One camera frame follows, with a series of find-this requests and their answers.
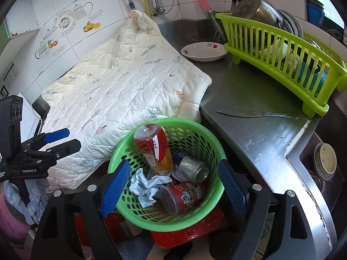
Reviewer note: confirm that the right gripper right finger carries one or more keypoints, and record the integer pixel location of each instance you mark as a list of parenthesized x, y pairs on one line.
[(236, 194)]

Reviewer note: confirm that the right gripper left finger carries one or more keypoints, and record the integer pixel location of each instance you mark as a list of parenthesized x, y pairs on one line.
[(112, 186)]

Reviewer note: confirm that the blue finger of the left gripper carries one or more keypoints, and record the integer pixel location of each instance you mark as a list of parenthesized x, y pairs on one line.
[(57, 135), (67, 148)]

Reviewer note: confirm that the white paper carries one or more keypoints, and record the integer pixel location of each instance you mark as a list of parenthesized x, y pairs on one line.
[(147, 189)]

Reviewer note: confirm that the blue silver drink can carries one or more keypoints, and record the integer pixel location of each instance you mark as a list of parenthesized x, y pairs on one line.
[(195, 169)]

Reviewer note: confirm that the red snack canister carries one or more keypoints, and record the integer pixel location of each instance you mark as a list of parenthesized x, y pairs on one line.
[(177, 198)]

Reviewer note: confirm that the amber tea bottle red label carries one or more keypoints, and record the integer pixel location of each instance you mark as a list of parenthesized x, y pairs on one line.
[(153, 144)]

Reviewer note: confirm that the white plastic lid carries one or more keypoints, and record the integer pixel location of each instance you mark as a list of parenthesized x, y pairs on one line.
[(179, 175)]

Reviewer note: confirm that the left grey gloved hand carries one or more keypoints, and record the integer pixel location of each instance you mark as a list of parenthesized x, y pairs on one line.
[(32, 212)]

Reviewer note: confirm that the white microwave oven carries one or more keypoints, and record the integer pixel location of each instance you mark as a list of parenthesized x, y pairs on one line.
[(31, 121)]

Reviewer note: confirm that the white cup in sink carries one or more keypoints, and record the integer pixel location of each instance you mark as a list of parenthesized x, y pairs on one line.
[(325, 161)]

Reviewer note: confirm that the white quilted cloth mat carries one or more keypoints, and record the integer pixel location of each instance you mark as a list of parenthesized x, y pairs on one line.
[(135, 77)]

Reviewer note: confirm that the lime green dish rack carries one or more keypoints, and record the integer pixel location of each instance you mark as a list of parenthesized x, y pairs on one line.
[(308, 72)]

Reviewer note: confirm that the white bowl red flower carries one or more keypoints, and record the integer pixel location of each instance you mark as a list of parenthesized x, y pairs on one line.
[(204, 51)]

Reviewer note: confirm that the stainless steel pot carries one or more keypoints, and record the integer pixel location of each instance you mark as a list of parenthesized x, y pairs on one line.
[(260, 11)]

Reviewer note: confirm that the pink bottle brush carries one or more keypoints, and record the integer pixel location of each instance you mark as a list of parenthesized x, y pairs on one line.
[(205, 5)]

